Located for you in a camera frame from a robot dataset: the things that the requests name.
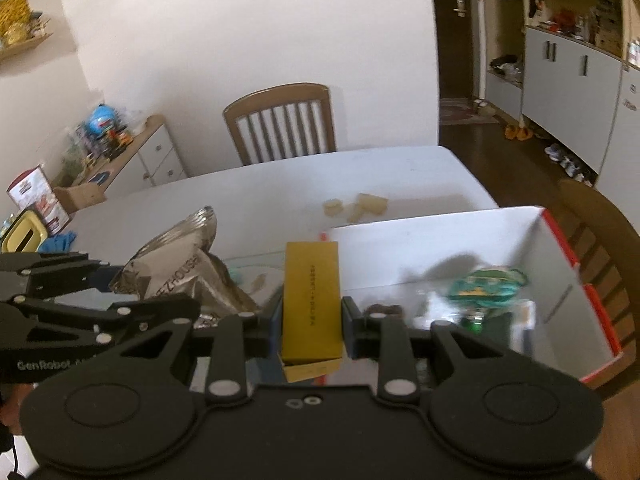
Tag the silver foil snack bag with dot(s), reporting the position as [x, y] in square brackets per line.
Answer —
[178, 261]

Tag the green embroidered pouch with tassel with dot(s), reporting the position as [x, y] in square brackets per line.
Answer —
[485, 292]

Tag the brown furry item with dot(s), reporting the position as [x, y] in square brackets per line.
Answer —
[377, 310]

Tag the yellow rectangular box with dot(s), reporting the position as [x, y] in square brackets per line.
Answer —
[311, 340]

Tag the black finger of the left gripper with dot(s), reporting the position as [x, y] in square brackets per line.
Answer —
[44, 276]
[35, 321]

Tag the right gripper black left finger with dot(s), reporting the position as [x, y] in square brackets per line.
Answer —
[245, 353]

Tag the red white gift bag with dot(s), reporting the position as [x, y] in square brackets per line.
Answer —
[32, 190]

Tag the yellow tissue box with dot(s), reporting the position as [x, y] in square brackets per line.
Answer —
[26, 233]

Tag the blue cloth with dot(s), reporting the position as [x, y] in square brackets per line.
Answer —
[61, 242]

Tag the low white drawer cabinet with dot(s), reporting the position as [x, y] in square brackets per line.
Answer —
[150, 160]

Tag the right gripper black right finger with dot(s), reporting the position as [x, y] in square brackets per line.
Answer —
[385, 340]

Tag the wooden slat-back chair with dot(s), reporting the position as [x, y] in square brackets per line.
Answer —
[282, 122]

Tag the white cabinet wall unit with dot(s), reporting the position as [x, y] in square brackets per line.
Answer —
[555, 71]

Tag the person's right hand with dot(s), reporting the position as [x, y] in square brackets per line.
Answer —
[12, 399]

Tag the small beige blocks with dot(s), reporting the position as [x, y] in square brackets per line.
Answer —
[365, 204]

